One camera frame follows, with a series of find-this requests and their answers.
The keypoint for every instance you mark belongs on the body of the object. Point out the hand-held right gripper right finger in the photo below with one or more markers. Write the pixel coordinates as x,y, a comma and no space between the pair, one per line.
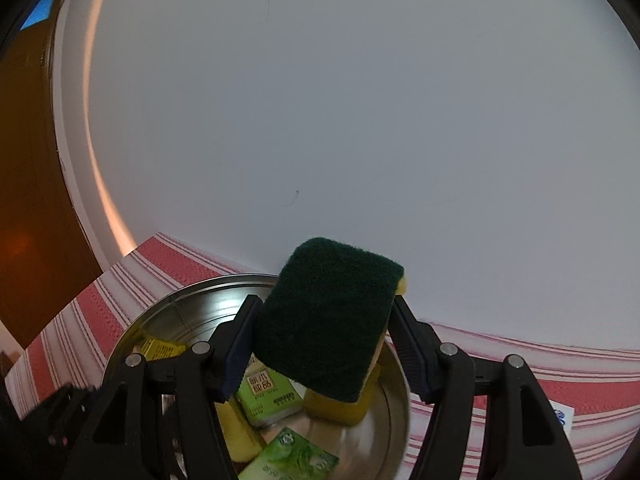
415,360

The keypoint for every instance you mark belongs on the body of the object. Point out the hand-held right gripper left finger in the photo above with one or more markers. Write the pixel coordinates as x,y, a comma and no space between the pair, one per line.
237,360

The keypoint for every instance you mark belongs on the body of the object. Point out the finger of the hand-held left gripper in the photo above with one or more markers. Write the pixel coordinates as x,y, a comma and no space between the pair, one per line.
70,405

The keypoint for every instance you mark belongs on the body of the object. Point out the round metal bowl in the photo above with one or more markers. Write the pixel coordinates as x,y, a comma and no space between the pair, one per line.
200,305

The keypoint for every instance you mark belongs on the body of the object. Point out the yellow snack packet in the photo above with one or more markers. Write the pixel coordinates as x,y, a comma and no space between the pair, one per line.
160,348

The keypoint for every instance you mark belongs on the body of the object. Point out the yellow green scouring sponge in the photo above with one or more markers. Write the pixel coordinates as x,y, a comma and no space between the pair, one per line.
325,320
335,410
240,435

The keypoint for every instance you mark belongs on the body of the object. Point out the green tissue pack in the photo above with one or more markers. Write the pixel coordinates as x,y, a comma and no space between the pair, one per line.
295,455
265,395

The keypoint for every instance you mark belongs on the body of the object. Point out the small white label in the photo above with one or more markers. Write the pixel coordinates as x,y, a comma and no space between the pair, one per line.
562,416

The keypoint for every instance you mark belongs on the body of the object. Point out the red white striped tablecloth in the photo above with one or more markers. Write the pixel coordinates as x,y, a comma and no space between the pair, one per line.
590,380

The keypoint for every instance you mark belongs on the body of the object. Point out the brown wooden door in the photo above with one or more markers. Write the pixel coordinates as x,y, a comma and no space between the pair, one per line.
30,185

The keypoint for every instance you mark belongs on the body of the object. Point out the blue tape piece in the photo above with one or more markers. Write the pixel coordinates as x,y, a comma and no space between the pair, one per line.
40,10

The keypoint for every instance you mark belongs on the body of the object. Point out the white door frame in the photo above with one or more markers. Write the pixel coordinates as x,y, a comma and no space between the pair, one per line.
75,160

